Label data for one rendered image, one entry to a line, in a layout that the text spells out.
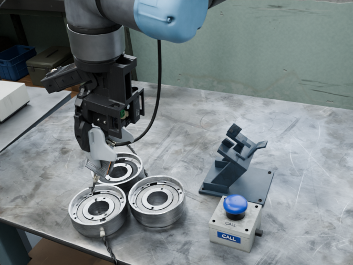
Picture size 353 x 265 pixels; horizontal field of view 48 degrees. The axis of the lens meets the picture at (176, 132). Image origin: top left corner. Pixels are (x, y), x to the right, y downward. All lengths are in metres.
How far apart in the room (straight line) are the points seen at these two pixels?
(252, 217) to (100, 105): 0.31
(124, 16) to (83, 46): 0.10
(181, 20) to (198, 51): 2.02
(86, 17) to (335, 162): 0.59
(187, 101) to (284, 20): 1.23
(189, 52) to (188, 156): 1.64
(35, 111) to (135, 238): 0.84
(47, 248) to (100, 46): 0.70
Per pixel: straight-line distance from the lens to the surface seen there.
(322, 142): 0.93
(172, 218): 0.72
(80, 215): 0.75
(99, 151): 0.65
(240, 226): 0.66
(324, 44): 2.23
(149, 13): 0.43
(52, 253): 1.10
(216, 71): 2.46
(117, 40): 0.54
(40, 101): 1.52
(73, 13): 0.53
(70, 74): 0.61
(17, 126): 1.40
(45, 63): 2.61
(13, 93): 1.46
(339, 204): 0.79
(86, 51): 0.54
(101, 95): 0.60
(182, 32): 0.44
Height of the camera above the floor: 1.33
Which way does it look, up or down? 33 degrees down
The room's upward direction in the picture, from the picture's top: 6 degrees counter-clockwise
